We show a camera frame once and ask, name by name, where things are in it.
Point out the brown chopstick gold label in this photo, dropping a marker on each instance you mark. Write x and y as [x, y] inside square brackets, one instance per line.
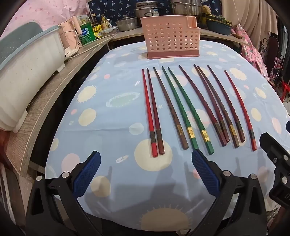
[231, 129]

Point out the clear food container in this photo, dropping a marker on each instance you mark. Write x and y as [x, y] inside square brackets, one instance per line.
[108, 31]

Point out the dark red patterned chopstick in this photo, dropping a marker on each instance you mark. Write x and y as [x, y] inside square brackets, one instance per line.
[153, 109]

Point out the wooden counter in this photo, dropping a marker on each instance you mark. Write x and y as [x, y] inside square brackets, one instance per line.
[45, 97]

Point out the yellow bowl with greens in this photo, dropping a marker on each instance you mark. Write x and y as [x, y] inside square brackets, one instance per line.
[215, 17]

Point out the beige curtain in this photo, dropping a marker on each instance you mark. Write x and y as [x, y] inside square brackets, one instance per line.
[253, 13]

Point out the steel rice cooker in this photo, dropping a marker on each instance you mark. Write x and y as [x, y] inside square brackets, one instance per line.
[147, 11]

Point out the navy leaf print cloth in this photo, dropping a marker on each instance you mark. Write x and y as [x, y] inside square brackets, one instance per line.
[113, 9]

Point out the pink dotted curtain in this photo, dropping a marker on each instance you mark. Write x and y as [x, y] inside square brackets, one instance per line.
[45, 11]

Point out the pink pineapple print garment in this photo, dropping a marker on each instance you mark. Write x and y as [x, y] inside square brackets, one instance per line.
[251, 54]

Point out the pink perforated utensil basket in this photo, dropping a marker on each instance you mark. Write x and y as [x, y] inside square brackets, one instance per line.
[163, 20]

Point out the small steel pot with lid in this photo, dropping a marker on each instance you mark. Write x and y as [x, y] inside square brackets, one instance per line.
[126, 23]

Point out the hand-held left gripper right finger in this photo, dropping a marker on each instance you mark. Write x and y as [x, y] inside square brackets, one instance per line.
[205, 172]

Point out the blue printed tablecloth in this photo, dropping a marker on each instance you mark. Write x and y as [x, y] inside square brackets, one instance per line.
[108, 127]

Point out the blue basin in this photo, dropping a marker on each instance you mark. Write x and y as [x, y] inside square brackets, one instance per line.
[219, 28]

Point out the white soy milk maker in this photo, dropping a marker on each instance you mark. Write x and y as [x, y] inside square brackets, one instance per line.
[68, 43]

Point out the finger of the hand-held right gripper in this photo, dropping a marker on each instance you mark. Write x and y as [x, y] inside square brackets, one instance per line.
[288, 127]
[276, 152]

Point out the green plastic bottle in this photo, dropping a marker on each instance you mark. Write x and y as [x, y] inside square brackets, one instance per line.
[87, 34]

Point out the steel steamer pot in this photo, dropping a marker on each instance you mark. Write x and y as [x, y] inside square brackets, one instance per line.
[185, 8]

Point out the maroon chopstick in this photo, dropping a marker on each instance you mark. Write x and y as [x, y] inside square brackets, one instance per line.
[238, 124]
[223, 125]
[217, 129]

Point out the dark sauce bottle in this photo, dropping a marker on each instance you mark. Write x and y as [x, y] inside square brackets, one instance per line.
[94, 19]

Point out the pink electric kettle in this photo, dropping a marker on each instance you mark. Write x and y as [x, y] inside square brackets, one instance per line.
[76, 25]

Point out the brown lumpy food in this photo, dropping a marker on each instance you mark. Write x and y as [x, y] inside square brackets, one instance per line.
[207, 9]

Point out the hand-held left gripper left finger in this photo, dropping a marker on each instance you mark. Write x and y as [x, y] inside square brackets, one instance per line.
[87, 172]

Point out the green chopstick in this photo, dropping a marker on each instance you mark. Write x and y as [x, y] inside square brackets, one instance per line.
[190, 131]
[205, 135]

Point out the dark red metal chair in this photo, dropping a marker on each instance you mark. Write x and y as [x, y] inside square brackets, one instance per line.
[273, 52]

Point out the white storage box blue lid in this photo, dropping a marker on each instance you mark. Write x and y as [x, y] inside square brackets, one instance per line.
[27, 74]

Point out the amber oil bottle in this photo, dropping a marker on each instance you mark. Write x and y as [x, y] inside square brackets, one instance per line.
[104, 22]

